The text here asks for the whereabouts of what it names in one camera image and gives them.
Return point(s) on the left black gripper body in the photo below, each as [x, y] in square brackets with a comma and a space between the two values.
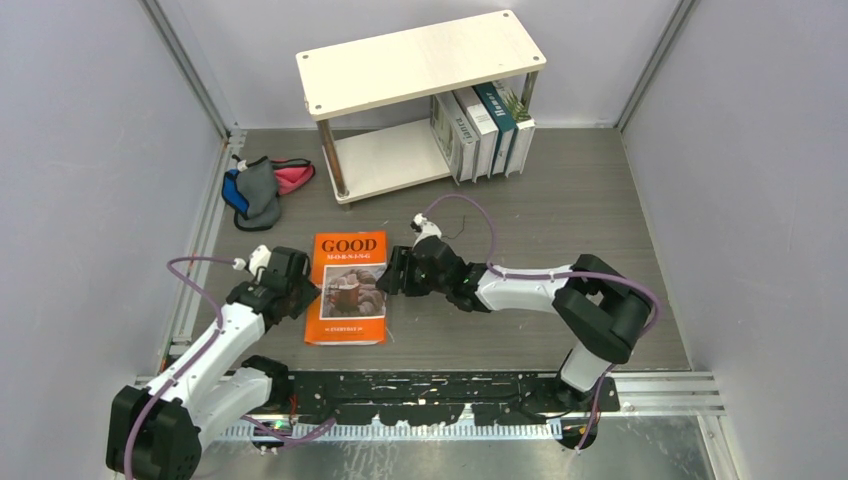
[302, 293]

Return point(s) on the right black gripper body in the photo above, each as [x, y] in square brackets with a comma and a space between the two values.
[419, 284]

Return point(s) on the orange book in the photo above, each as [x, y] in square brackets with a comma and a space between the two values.
[351, 309]

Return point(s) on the blue grey red cloth pile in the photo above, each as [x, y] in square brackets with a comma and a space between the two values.
[253, 189]

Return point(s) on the photo magazine pages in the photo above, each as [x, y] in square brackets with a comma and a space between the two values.
[455, 137]

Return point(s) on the white Singularity book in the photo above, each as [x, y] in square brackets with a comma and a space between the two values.
[524, 132]

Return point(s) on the grey white portfolio file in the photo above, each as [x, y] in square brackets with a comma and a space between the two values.
[485, 128]

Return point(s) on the blue Humor book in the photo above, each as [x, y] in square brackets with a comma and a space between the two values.
[502, 117]

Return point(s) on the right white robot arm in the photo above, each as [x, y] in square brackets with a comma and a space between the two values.
[606, 312]

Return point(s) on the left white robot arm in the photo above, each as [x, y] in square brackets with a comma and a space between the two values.
[160, 430]

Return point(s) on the small dark thread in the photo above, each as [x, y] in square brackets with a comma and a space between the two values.
[459, 230]

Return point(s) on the white two-tier shelf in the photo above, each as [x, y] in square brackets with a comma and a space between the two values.
[384, 70]

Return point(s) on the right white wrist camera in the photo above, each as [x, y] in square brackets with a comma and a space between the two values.
[424, 228]

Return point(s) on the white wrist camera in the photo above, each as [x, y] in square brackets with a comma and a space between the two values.
[255, 262]
[424, 228]

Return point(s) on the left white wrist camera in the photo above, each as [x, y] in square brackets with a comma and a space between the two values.
[255, 262]

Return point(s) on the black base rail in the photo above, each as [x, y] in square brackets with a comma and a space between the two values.
[433, 398]

